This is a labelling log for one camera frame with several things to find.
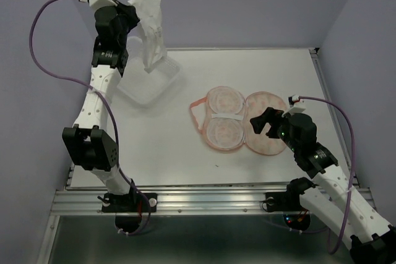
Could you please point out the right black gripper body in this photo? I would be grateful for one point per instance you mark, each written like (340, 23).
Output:
(283, 132)

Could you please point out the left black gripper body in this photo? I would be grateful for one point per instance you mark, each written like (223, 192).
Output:
(122, 36)

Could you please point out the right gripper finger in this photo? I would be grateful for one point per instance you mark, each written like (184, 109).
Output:
(273, 134)
(272, 117)

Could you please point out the white bra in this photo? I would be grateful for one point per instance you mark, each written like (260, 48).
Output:
(150, 32)

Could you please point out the floral mesh laundry bag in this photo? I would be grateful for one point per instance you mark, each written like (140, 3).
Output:
(222, 118)

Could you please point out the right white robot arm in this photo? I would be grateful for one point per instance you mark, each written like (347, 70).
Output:
(326, 190)

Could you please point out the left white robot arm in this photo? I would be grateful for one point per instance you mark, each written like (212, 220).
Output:
(87, 141)

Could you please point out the white plastic basket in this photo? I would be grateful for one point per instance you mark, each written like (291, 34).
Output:
(141, 86)

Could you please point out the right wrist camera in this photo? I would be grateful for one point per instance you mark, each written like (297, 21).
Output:
(296, 105)

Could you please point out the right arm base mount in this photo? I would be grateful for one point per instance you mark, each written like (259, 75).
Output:
(281, 201)

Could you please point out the aluminium frame rail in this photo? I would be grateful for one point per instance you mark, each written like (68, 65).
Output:
(174, 201)

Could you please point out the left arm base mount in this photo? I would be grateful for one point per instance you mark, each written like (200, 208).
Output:
(129, 203)

